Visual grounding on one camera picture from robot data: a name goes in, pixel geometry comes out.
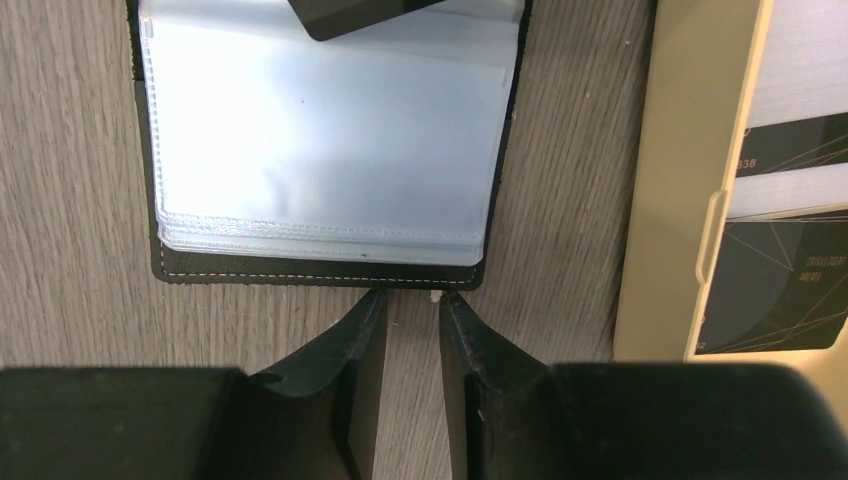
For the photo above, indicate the black vip card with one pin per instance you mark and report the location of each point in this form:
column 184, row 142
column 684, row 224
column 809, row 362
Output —
column 328, row 19

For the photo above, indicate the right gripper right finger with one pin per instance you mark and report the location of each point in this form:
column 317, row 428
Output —
column 503, row 413

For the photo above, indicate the white striped card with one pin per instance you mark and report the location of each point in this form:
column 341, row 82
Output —
column 794, row 156

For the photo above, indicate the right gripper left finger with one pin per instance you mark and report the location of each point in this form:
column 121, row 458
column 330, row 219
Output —
column 314, row 414

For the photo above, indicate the black leather card holder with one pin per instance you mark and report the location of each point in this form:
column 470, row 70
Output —
column 369, row 160

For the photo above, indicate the beige oval tray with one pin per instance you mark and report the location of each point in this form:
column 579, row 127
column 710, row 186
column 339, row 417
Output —
column 696, row 285

